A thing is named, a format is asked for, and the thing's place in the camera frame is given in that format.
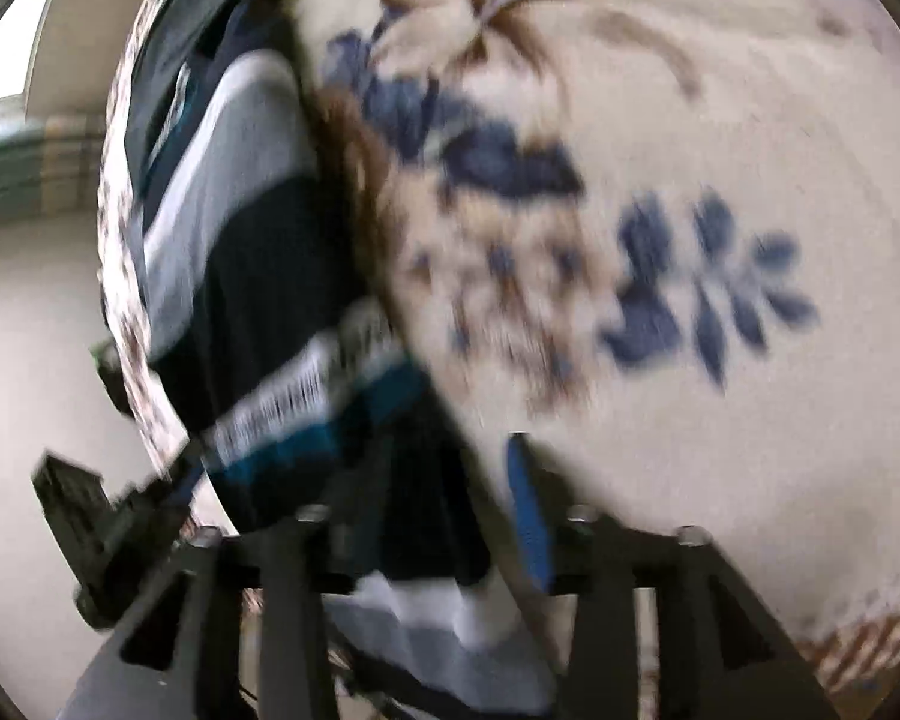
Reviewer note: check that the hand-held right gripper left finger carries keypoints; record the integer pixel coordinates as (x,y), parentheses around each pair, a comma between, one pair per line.
(292,577)

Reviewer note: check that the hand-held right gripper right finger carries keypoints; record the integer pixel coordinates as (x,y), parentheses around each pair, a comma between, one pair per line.
(529,510)

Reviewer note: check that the teal striped curtain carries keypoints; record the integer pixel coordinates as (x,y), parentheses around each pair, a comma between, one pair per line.
(22,165)

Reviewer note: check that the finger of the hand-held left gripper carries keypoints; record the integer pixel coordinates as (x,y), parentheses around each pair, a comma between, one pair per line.
(112,540)

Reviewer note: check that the floral bed blanket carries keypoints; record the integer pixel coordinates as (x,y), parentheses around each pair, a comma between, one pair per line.
(682,127)

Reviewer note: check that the striped knit sweater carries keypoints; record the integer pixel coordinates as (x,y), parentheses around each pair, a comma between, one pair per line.
(247,277)

